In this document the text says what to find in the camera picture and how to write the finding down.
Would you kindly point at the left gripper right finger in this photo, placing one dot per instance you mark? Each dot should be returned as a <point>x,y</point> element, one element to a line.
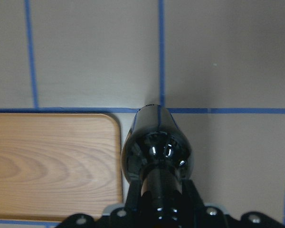
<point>191,196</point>

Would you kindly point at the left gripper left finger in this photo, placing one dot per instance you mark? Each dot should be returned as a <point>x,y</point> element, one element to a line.
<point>133,199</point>

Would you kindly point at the dark wine bottle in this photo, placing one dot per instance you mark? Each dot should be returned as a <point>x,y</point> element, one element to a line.
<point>158,154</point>

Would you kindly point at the wooden tray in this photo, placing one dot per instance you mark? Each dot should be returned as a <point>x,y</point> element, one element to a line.
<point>55,165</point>

